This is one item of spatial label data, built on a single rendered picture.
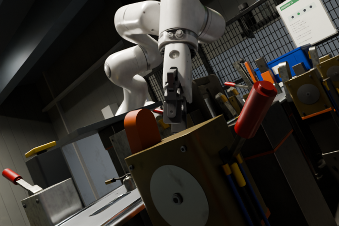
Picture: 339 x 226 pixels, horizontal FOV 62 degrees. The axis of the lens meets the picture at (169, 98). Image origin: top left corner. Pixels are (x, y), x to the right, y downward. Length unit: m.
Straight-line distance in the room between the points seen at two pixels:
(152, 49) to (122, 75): 0.14
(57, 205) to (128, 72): 0.57
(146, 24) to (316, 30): 1.29
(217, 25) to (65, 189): 0.46
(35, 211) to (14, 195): 5.84
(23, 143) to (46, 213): 6.12
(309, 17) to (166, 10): 1.36
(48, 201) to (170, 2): 0.45
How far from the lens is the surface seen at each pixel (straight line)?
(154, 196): 0.33
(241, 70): 1.40
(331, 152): 0.94
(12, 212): 6.41
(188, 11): 0.61
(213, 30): 0.65
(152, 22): 0.75
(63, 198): 0.58
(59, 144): 0.89
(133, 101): 1.17
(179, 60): 0.54
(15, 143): 6.63
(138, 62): 1.01
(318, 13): 1.88
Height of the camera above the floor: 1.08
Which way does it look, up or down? 5 degrees up
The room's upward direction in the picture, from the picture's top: 25 degrees counter-clockwise
